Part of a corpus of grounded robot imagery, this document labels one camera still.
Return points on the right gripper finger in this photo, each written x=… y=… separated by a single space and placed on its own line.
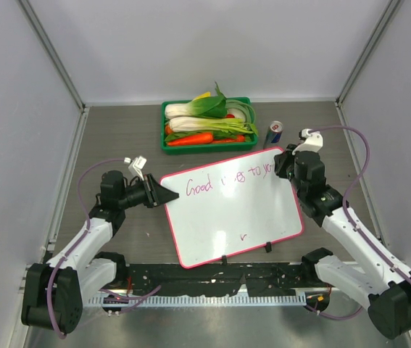
x=279 y=165
x=292 y=149

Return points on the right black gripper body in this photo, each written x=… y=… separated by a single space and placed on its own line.
x=290 y=164

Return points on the orange carrot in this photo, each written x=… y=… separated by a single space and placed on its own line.
x=192 y=140

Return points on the lower celery bok choy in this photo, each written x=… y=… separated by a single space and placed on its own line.
x=226 y=125

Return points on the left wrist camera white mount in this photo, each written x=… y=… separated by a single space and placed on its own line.
x=135 y=166

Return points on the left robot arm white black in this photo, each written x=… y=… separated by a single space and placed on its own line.
x=56 y=290

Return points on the white onion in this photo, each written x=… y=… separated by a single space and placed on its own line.
x=239 y=113

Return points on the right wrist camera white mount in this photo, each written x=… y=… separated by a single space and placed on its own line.
x=310 y=141

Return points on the green leaf spinach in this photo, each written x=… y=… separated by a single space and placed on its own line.
x=178 y=135

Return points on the right aluminium frame post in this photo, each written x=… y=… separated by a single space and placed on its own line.
x=386 y=18

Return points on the green long beans bundle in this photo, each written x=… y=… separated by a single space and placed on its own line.
x=249 y=108

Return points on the red chili pepper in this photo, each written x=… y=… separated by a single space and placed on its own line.
x=236 y=139

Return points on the aluminium frame post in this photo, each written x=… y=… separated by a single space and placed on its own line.
x=386 y=18
x=50 y=50

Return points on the green plastic tray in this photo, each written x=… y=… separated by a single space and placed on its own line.
x=206 y=148

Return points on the left aluminium frame post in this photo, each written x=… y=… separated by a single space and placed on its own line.
x=50 y=50

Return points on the yellow pepper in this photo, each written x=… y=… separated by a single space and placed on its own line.
x=202 y=96

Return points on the white slotted cable duct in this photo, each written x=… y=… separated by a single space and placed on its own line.
x=240 y=300

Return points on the upper bok choy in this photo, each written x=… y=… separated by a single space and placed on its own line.
x=211 y=107

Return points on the energy drink can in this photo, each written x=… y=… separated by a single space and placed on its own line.
x=273 y=135

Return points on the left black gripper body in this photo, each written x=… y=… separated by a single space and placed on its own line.
x=135 y=194

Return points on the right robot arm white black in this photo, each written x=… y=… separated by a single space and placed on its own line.
x=382 y=286

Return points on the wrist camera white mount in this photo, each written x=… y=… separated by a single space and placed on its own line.
x=310 y=141
x=135 y=166

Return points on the pink framed whiteboard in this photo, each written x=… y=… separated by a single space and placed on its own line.
x=231 y=207

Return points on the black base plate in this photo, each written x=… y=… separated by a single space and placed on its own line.
x=262 y=279

